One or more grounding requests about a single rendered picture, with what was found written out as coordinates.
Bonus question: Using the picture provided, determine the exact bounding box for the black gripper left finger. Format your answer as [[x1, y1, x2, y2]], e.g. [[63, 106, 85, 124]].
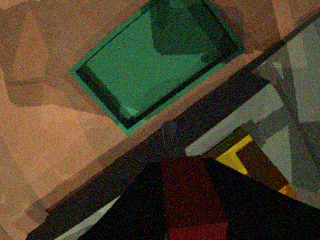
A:
[[77, 163, 165, 240]]

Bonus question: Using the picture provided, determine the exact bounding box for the green tray floor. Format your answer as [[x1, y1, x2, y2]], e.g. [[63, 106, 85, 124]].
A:
[[81, 0, 233, 121]]

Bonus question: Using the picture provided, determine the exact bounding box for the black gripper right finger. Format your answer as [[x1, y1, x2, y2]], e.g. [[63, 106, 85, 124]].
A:
[[201, 157, 320, 240]]

